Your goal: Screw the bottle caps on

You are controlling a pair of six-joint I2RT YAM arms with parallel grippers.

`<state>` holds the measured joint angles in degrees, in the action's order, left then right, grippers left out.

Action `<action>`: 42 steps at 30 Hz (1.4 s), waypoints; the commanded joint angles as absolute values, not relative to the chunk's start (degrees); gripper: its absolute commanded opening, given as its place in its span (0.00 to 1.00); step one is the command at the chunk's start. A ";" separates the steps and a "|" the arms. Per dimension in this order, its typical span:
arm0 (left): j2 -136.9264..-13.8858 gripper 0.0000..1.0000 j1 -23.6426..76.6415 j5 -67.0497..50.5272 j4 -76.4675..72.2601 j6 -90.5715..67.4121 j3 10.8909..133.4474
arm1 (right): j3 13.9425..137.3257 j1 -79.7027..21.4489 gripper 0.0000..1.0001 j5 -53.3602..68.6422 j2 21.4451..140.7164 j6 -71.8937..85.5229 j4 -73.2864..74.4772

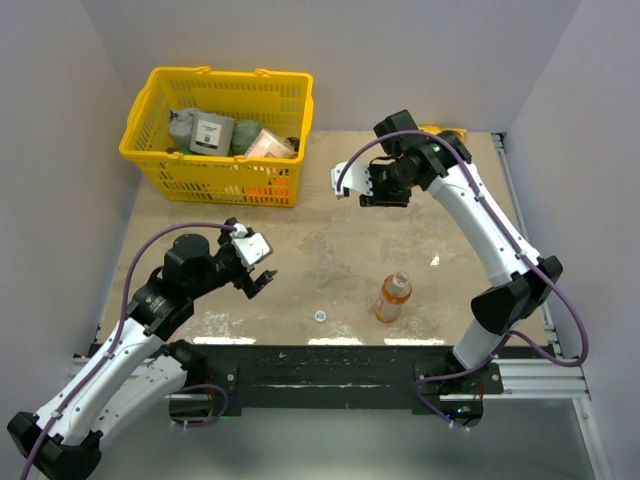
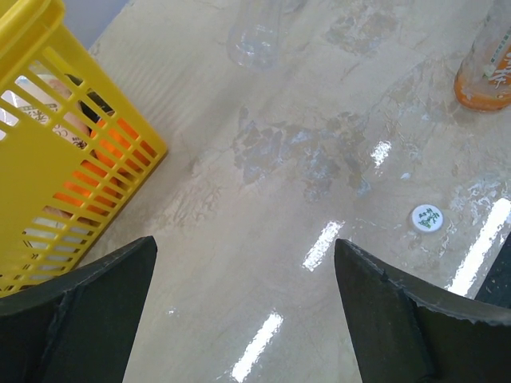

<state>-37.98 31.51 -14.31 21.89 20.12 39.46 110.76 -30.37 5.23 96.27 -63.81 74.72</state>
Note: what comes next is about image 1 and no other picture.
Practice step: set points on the orange drink bottle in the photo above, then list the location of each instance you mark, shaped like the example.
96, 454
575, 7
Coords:
395, 291

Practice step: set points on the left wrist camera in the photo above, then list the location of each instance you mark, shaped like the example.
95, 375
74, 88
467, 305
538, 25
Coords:
251, 247

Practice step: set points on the green white bottle cap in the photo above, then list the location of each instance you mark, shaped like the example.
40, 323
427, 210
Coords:
320, 316

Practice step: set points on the green scrub sponge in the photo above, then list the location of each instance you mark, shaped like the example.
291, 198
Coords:
244, 133

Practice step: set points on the grey box with label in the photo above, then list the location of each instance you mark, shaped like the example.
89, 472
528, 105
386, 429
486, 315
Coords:
211, 134

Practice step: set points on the yellow chips bag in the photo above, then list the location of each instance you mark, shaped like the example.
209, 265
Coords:
459, 132

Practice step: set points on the grey pouch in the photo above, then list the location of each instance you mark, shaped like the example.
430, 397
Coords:
180, 125

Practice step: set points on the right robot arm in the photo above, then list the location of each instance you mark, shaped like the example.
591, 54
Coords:
520, 277

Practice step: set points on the pink packet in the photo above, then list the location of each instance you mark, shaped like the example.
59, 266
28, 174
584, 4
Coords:
268, 145

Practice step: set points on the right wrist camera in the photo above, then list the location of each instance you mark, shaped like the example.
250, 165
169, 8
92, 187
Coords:
355, 178

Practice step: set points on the yellow plastic basket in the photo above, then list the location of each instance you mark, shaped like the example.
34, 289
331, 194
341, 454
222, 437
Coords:
281, 101

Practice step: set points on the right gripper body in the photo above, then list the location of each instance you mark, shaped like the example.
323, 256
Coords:
384, 193

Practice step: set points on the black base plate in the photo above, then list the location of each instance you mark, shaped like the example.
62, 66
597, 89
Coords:
233, 378

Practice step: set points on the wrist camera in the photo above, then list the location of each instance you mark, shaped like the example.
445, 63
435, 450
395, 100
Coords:
355, 178
251, 247

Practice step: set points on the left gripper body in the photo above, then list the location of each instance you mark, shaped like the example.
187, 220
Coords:
226, 265

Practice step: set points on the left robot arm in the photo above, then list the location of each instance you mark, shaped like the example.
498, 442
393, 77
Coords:
139, 364

